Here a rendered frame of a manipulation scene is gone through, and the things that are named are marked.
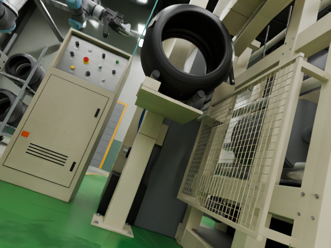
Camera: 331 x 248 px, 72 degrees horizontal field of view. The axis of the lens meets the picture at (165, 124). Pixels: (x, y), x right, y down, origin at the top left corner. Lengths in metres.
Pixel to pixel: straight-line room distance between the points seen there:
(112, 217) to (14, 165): 0.81
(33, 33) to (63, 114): 11.41
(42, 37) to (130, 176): 11.75
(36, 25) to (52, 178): 11.86
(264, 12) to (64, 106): 1.54
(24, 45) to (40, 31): 0.98
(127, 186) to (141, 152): 0.23
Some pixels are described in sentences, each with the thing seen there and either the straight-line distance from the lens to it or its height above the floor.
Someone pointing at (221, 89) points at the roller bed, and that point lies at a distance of 1.75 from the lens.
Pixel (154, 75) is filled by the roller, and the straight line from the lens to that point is 1.29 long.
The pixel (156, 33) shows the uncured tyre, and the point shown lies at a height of 1.13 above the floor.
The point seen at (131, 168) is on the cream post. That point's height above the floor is 0.38.
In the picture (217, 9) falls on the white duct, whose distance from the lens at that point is 2.63.
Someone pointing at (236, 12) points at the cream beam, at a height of 1.64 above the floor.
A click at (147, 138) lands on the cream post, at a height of 0.60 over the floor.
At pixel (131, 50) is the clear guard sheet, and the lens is 2.12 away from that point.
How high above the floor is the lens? 0.36
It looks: 14 degrees up
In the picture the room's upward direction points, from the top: 20 degrees clockwise
